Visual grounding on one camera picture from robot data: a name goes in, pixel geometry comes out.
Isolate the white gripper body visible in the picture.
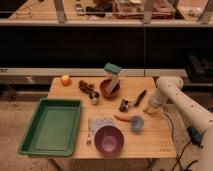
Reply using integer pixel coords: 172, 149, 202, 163
148, 89, 167, 109

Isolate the yellow banana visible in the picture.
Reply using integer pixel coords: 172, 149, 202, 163
144, 105, 159, 115

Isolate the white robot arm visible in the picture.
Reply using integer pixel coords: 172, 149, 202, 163
144, 76, 213, 171

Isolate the small metal cup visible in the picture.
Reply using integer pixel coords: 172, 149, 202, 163
89, 91, 99, 105

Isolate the blue small bowl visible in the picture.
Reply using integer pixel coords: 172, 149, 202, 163
130, 116, 144, 132

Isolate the orange carrot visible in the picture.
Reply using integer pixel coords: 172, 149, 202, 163
114, 114, 131, 122

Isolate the grey box in bowl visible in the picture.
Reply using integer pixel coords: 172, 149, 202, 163
105, 76, 119, 93

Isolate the wooden table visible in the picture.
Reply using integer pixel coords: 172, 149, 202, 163
40, 77, 176, 159

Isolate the black power box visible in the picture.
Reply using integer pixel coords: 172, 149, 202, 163
187, 126, 202, 147

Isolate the green sponge block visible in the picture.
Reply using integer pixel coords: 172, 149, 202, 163
104, 63, 121, 75

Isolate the brown wooden bowl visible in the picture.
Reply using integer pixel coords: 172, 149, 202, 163
100, 79, 120, 98

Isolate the purple bowl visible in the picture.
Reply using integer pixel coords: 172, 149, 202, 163
94, 125, 124, 157

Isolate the white cloth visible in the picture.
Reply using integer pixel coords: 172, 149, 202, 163
89, 118, 114, 135

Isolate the dark grape bunch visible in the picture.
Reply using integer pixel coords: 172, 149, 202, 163
79, 80, 94, 94

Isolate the metal fork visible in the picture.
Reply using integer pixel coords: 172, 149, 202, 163
86, 119, 92, 145

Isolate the orange fruit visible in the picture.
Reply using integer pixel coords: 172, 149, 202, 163
60, 75, 72, 86

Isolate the green plastic tray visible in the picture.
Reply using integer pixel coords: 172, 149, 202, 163
18, 98, 82, 157

